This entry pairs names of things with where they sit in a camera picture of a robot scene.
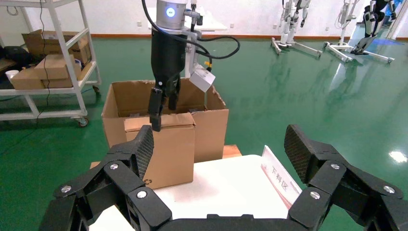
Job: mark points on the large open cardboard box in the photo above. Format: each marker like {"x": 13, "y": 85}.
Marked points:
{"x": 210, "y": 134}

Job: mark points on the white paper cup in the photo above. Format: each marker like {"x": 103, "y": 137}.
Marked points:
{"x": 11, "y": 76}

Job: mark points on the white humanoid robot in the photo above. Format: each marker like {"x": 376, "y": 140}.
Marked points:
{"x": 290, "y": 28}

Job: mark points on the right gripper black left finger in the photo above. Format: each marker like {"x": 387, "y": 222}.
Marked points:
{"x": 111, "y": 191}

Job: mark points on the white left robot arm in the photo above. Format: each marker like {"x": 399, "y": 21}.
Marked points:
{"x": 165, "y": 22}

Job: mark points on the flat cardboard storage box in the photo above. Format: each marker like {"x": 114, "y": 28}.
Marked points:
{"x": 57, "y": 83}

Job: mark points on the black humanoid robot on stand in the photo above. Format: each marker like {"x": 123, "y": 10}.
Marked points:
{"x": 339, "y": 52}

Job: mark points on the labelled cardboard storage box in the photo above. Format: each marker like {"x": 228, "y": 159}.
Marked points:
{"x": 35, "y": 41}

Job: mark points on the white metal shelf cart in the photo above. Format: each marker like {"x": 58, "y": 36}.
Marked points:
{"x": 47, "y": 114}

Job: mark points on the clear acrylic sign holder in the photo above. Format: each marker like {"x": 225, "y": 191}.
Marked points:
{"x": 280, "y": 181}

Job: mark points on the small cardboard box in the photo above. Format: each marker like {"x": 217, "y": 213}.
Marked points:
{"x": 172, "y": 153}

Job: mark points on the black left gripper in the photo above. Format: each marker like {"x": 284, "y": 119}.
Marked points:
{"x": 167, "y": 60}

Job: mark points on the black bag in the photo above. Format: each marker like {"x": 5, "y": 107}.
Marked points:
{"x": 16, "y": 55}

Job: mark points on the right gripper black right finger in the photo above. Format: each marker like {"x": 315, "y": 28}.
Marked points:
{"x": 344, "y": 191}

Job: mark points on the plain cardboard storage box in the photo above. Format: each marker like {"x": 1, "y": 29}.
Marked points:
{"x": 55, "y": 67}
{"x": 27, "y": 81}

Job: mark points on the white metal robot stand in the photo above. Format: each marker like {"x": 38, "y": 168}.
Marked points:
{"x": 307, "y": 49}

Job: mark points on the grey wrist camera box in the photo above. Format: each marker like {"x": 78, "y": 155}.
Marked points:
{"x": 201, "y": 79}

